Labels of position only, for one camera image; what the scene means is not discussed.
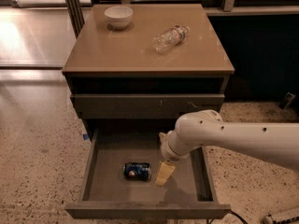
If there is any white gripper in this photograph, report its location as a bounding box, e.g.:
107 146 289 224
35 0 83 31
155 131 189 187

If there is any blue pepsi can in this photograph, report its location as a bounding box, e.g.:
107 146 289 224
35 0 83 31
123 162 151 181

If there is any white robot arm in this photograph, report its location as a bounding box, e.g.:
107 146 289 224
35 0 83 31
155 110 299 187

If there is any open middle drawer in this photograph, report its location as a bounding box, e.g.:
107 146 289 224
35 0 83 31
65 132 230 219

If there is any closed upper drawer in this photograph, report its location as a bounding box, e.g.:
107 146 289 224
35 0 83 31
71 94 224 119

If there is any brown drawer cabinet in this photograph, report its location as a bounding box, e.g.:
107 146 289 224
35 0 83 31
62 4 235 224

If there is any blue tape piece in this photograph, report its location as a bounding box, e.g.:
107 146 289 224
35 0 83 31
82 133 90 140

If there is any clear plastic water bottle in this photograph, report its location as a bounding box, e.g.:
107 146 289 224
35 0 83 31
152 25 190 54

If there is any white power strip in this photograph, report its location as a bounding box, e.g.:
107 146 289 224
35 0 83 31
263 207 299 224

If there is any small dark floor object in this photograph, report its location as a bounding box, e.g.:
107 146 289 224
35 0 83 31
279 92 296 109

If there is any white ceramic bowl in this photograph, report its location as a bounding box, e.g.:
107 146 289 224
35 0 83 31
105 6 134 29

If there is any black cable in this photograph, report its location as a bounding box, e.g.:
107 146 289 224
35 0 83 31
206 210 249 224

